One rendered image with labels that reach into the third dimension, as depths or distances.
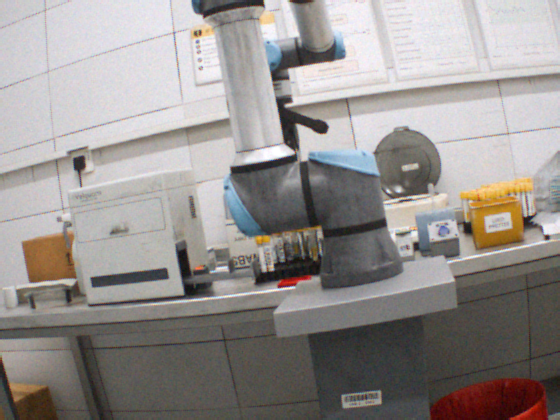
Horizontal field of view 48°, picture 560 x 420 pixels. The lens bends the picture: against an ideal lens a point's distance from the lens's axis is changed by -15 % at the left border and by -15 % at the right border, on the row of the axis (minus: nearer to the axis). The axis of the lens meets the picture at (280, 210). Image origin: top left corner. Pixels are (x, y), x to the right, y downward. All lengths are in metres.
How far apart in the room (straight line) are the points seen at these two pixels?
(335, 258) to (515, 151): 1.15
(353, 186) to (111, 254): 0.72
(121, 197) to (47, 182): 0.86
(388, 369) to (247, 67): 0.57
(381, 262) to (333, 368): 0.20
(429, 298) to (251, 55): 0.51
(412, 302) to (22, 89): 1.87
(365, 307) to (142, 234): 0.75
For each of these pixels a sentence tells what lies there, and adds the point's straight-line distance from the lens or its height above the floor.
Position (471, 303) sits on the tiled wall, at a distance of 2.27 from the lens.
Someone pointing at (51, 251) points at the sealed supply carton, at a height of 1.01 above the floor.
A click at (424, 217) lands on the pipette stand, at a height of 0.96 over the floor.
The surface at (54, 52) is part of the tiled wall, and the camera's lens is 2.55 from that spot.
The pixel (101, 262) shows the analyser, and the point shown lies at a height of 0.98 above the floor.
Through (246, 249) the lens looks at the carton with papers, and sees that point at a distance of 1.92.
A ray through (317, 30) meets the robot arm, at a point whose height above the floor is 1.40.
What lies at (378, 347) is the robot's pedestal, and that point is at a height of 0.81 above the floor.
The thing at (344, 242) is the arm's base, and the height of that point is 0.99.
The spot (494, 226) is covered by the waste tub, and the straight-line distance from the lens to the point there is 1.62.
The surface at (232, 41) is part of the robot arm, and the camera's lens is 1.23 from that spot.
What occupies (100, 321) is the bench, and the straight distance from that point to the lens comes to 1.73.
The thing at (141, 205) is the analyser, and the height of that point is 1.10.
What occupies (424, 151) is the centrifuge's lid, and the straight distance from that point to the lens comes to 2.15.
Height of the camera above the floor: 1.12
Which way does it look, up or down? 3 degrees down
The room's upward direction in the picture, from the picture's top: 10 degrees counter-clockwise
